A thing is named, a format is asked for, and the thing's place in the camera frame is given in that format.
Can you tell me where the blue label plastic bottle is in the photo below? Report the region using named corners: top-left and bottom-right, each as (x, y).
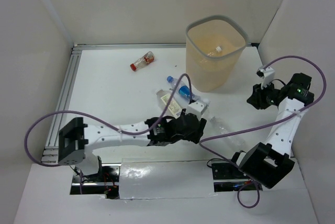
top-left (166, 76), bottom-right (195, 103)

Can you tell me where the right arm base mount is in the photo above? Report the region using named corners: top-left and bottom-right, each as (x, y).
top-left (206, 159), bottom-right (263, 193)

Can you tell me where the clear crushed plastic bottle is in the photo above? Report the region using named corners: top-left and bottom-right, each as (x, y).
top-left (209, 117), bottom-right (245, 152)

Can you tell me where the beige ribbed plastic bin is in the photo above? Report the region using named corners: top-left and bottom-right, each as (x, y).
top-left (186, 15), bottom-right (249, 93)

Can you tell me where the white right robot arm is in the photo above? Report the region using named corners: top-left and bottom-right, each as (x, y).
top-left (228, 73), bottom-right (314, 189)

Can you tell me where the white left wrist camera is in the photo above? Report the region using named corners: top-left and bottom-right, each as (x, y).
top-left (185, 98), bottom-right (210, 120)

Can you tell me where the white label clear bottle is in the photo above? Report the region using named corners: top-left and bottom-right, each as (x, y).
top-left (156, 89), bottom-right (183, 118)

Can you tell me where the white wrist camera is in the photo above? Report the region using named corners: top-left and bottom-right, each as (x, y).
top-left (185, 98), bottom-right (210, 120)
top-left (256, 67), bottom-right (275, 89)

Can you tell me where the red cap small bottle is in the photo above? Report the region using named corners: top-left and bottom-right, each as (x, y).
top-left (130, 51), bottom-right (155, 72)

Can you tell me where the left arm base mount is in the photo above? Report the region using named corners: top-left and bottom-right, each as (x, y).
top-left (70, 163), bottom-right (121, 199)

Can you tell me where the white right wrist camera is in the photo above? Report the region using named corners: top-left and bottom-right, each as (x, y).
top-left (256, 67), bottom-right (275, 89)

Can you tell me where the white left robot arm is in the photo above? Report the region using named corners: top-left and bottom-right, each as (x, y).
top-left (58, 113), bottom-right (207, 182)

